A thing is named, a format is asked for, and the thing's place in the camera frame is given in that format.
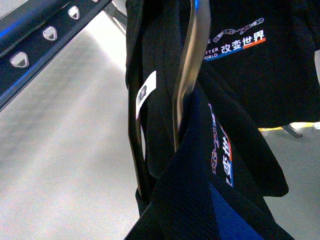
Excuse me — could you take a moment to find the dark metal rack frame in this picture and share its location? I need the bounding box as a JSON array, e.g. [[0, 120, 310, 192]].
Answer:
[[103, 1, 320, 139]]

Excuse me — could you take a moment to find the black t-shirt on right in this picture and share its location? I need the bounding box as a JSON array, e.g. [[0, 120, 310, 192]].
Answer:
[[203, 0, 320, 128]]

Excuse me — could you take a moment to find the perforated black rack rail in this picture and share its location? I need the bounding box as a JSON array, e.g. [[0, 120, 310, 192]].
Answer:
[[0, 0, 110, 109]]

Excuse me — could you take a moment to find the black t-shirt small logo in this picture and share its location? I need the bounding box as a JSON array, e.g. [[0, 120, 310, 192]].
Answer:
[[125, 0, 291, 240]]

